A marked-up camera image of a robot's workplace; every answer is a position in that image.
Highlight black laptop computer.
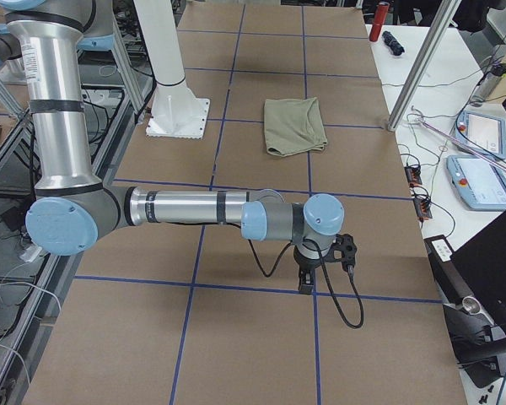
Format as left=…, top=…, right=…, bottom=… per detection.
left=451, top=210, right=506, bottom=327

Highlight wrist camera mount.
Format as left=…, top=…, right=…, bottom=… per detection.
left=324, top=234, right=358, bottom=278

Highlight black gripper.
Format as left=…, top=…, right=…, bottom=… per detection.
left=293, top=251, right=321, bottom=294

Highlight orange black electronics board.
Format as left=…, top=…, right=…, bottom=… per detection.
left=404, top=165, right=423, bottom=187

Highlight white power strip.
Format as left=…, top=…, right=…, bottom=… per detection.
left=19, top=244, right=42, bottom=262

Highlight black camera stand clamp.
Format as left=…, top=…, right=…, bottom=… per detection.
left=443, top=304, right=506, bottom=388

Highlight olive green long-sleeve shirt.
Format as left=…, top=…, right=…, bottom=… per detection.
left=264, top=97, right=328, bottom=157

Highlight grey water bottle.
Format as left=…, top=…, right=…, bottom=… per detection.
left=477, top=62, right=506, bottom=102

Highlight red cylindrical bottle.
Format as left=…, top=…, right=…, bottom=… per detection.
left=369, top=1, right=390, bottom=42

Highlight long pink grabber stick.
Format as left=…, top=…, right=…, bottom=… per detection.
left=414, top=117, right=506, bottom=173

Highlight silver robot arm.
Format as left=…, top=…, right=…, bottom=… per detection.
left=0, top=24, right=26, bottom=84
left=2, top=1, right=354, bottom=294

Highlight aluminium frame post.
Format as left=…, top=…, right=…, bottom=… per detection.
left=386, top=0, right=461, bottom=132

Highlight blue teach pendant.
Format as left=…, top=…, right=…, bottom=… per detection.
left=455, top=111, right=506, bottom=160
left=446, top=155, right=506, bottom=212

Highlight dark blue folded umbrella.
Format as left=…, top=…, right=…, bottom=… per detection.
left=381, top=30, right=405, bottom=57

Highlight near blue teach pendant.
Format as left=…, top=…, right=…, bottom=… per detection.
left=446, top=155, right=506, bottom=212

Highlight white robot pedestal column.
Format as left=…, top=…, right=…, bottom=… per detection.
left=134, top=0, right=210, bottom=139

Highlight far blue teach pendant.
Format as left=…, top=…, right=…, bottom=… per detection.
left=455, top=111, right=506, bottom=160

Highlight black box with label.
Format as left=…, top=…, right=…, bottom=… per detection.
left=424, top=235, right=474, bottom=305

